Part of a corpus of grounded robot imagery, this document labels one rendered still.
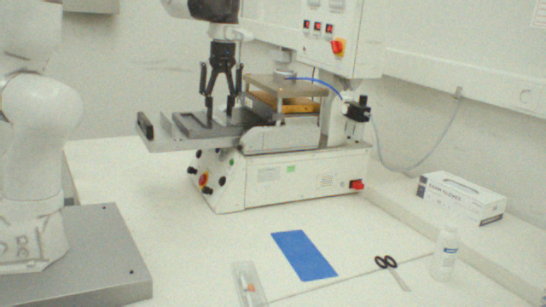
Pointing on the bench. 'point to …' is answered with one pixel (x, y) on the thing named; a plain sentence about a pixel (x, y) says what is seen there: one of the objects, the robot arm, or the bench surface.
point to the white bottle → (445, 253)
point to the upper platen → (299, 106)
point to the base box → (294, 178)
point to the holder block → (202, 125)
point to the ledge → (475, 239)
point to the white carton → (461, 197)
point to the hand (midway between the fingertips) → (219, 108)
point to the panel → (210, 166)
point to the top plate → (287, 84)
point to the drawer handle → (146, 124)
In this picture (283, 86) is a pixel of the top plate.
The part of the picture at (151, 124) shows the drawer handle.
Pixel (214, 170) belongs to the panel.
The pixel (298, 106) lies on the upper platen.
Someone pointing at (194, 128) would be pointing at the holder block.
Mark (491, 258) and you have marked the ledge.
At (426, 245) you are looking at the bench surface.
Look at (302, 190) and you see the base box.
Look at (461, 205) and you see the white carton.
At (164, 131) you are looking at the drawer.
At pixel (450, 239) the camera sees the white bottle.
